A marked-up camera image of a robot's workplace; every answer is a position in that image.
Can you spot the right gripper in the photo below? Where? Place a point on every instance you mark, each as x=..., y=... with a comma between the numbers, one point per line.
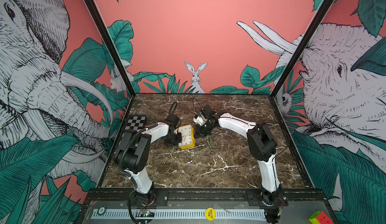
x=198, y=132

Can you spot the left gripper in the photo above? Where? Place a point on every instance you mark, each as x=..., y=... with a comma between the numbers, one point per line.
x=179, y=141

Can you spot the yellow alarm clock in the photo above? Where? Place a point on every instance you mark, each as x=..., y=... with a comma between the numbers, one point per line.
x=188, y=139

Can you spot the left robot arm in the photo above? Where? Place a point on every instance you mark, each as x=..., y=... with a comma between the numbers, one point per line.
x=132, y=153

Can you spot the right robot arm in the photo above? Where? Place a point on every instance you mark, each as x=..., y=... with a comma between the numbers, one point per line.
x=261, y=143

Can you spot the checkerboard calibration card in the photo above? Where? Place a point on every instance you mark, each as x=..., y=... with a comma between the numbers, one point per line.
x=136, y=122

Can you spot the small circuit board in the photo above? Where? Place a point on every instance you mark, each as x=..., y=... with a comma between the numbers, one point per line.
x=146, y=214

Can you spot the yellow big blind chip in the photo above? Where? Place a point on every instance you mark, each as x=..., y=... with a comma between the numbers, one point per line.
x=210, y=214

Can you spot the small round dial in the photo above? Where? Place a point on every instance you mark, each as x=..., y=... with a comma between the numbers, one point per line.
x=101, y=210

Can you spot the colourful puzzle cube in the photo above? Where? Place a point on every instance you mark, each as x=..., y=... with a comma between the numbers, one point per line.
x=320, y=218

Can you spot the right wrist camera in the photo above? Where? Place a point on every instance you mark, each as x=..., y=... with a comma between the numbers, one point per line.
x=204, y=115

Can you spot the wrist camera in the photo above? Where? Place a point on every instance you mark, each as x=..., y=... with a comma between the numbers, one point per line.
x=173, y=119
x=204, y=115

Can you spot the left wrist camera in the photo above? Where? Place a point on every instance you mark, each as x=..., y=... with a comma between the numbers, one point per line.
x=173, y=119

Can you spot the white slotted cable duct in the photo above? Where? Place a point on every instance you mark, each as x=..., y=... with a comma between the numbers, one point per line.
x=195, y=214

